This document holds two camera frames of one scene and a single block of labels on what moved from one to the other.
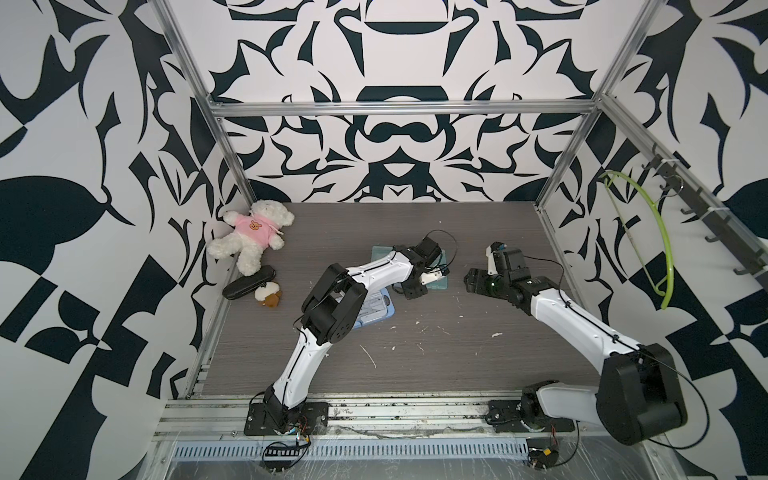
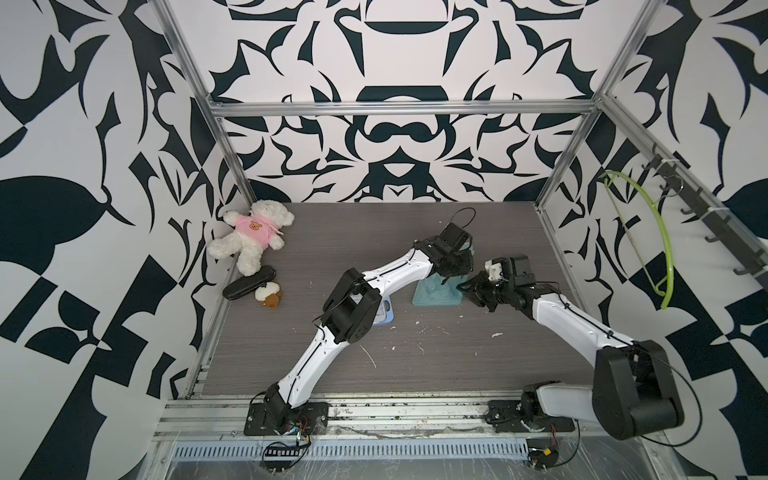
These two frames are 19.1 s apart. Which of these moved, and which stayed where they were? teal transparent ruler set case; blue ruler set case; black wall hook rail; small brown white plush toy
Moved: teal transparent ruler set case
Stayed: blue ruler set case; black wall hook rail; small brown white plush toy
